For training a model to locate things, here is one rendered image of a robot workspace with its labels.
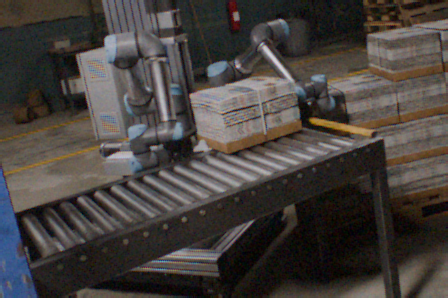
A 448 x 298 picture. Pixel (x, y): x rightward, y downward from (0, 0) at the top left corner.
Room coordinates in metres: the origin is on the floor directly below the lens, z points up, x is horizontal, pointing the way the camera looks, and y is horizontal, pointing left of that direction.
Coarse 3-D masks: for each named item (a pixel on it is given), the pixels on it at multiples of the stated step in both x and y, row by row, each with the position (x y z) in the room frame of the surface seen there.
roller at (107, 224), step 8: (80, 200) 2.06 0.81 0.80; (88, 200) 2.03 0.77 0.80; (80, 208) 2.03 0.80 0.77; (88, 208) 1.96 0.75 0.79; (96, 208) 1.94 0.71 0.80; (88, 216) 1.94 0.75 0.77; (96, 216) 1.87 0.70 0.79; (104, 216) 1.85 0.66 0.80; (96, 224) 1.86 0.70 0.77; (104, 224) 1.79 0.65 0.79; (112, 224) 1.77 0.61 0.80; (104, 232) 1.77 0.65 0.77
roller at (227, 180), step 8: (192, 160) 2.33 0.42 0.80; (192, 168) 2.28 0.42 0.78; (200, 168) 2.23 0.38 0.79; (208, 168) 2.19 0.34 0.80; (208, 176) 2.16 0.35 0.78; (216, 176) 2.11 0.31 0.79; (224, 176) 2.07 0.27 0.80; (232, 176) 2.06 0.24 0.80; (224, 184) 2.04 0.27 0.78; (232, 184) 2.00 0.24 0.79; (240, 184) 1.96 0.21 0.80
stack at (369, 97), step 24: (336, 96) 3.01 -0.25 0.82; (360, 96) 3.04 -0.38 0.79; (384, 96) 3.07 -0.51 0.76; (408, 96) 3.10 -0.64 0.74; (432, 96) 3.12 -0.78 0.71; (336, 120) 3.01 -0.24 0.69; (360, 120) 3.03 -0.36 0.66; (408, 120) 3.12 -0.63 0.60; (432, 120) 3.11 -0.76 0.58; (408, 144) 3.09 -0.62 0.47; (432, 144) 3.11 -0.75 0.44; (408, 168) 3.08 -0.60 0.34; (432, 168) 3.11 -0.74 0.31; (336, 192) 3.00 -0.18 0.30; (360, 192) 3.03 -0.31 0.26; (408, 192) 3.08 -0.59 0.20; (360, 216) 3.05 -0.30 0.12; (408, 216) 3.08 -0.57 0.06; (432, 216) 3.11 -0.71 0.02; (312, 240) 2.97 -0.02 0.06; (336, 240) 2.99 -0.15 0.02
